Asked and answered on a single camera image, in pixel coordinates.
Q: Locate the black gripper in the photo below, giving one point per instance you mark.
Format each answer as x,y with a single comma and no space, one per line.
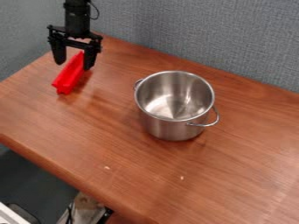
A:
75,33

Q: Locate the wooden table leg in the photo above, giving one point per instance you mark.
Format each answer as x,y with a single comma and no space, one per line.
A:
84,211

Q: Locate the white object at corner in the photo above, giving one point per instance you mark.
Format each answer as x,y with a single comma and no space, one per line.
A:
12,214

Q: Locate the red plastic block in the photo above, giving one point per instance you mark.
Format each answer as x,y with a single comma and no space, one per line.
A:
70,75

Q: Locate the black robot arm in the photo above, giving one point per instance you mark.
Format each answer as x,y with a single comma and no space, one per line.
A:
78,9

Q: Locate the stainless steel pot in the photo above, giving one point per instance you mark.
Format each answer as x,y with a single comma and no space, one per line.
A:
176,105

